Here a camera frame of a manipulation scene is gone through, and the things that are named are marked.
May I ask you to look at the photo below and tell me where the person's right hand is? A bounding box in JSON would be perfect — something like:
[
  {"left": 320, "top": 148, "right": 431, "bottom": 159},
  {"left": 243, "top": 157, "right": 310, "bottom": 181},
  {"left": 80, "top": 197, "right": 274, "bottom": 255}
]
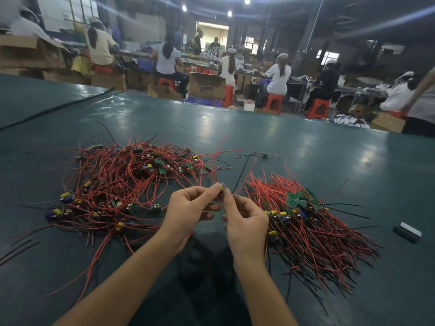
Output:
[{"left": 222, "top": 188, "right": 270, "bottom": 272}]

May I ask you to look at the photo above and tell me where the person's left hand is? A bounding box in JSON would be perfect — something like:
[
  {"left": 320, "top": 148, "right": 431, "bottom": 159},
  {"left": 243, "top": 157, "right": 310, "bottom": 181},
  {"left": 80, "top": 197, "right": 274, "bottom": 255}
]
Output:
[{"left": 158, "top": 184, "right": 224, "bottom": 255}]

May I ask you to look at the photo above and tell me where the red wire with yellow connector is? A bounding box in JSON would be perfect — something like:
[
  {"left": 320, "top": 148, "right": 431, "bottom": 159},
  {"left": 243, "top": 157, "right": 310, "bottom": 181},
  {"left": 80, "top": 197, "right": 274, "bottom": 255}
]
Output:
[{"left": 207, "top": 149, "right": 256, "bottom": 197}]

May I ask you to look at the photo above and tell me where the lone wired component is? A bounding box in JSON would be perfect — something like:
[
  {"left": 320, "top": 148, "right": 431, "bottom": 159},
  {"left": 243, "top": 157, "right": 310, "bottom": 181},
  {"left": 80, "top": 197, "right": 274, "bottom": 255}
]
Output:
[{"left": 238, "top": 149, "right": 283, "bottom": 160}]

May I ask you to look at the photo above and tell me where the pile of red-wired boards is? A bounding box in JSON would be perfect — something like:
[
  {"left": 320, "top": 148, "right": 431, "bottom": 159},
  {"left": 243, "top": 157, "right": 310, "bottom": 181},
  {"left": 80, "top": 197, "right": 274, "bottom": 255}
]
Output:
[{"left": 0, "top": 132, "right": 235, "bottom": 299}]

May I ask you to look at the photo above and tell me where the sorted bundle of wired boards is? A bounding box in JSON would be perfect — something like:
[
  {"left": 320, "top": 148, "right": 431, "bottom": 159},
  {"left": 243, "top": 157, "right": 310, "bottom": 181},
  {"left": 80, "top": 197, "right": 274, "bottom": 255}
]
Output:
[{"left": 241, "top": 166, "right": 383, "bottom": 299}]

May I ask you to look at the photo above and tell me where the person's right forearm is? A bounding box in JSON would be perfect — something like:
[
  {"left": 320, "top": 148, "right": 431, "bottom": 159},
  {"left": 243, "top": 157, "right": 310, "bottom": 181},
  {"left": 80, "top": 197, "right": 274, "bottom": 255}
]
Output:
[{"left": 234, "top": 258, "right": 300, "bottom": 326}]

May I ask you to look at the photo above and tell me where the person's left forearm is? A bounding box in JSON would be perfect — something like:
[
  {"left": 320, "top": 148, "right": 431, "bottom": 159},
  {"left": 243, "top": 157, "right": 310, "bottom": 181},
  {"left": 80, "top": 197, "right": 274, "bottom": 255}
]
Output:
[{"left": 53, "top": 240, "right": 179, "bottom": 326}]

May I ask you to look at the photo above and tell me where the dark green table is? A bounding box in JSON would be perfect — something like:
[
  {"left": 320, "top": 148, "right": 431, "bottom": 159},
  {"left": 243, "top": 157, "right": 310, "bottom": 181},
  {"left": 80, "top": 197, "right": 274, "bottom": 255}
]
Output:
[{"left": 0, "top": 74, "right": 435, "bottom": 326}]

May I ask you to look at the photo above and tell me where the blue plastic crate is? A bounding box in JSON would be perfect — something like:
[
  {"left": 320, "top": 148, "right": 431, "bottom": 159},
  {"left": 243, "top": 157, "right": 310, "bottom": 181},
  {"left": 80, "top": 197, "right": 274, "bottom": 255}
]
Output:
[{"left": 185, "top": 97, "right": 224, "bottom": 107}]

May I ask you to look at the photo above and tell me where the heap of black white items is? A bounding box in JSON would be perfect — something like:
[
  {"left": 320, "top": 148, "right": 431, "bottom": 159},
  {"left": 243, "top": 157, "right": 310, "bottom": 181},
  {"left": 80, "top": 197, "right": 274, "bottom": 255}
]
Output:
[{"left": 334, "top": 115, "right": 370, "bottom": 128}]

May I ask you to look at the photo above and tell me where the small black grey block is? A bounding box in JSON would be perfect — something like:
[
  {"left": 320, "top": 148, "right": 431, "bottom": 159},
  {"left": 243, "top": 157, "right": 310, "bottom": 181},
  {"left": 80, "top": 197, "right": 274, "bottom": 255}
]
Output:
[{"left": 394, "top": 222, "right": 423, "bottom": 244}]

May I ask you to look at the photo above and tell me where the yellow sack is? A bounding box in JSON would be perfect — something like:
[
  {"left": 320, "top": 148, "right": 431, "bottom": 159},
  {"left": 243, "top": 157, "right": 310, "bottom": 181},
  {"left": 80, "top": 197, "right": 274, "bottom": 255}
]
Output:
[{"left": 72, "top": 56, "right": 93, "bottom": 77}]

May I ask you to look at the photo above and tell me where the large open cardboard box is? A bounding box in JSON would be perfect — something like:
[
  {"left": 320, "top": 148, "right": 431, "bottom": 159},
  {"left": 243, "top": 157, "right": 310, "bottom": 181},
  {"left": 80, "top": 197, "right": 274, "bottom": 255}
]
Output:
[{"left": 0, "top": 35, "right": 68, "bottom": 70}]

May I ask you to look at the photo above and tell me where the grid window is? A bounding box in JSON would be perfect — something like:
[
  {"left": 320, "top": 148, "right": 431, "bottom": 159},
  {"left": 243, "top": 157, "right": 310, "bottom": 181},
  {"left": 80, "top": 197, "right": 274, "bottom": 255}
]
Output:
[{"left": 61, "top": 0, "right": 99, "bottom": 23}]

